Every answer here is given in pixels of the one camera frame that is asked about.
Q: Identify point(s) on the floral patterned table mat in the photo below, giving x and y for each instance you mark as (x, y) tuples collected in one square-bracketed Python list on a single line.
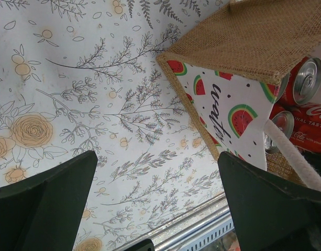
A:
[(82, 75)]

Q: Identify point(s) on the white slotted cable duct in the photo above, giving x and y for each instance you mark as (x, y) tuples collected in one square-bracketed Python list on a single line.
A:
[(210, 237)]

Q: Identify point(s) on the aluminium front rail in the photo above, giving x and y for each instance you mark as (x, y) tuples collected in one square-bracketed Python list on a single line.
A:
[(191, 222)]

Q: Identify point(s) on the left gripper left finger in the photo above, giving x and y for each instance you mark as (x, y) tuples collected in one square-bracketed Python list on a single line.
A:
[(43, 212)]

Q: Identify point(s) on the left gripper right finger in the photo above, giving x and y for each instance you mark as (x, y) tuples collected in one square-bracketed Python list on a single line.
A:
[(269, 212)]

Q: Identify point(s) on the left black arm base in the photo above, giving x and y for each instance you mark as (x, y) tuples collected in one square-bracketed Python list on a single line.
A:
[(144, 245)]

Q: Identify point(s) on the watermelon canvas tote bag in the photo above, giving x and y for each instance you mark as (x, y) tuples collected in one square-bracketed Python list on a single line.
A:
[(227, 72)]

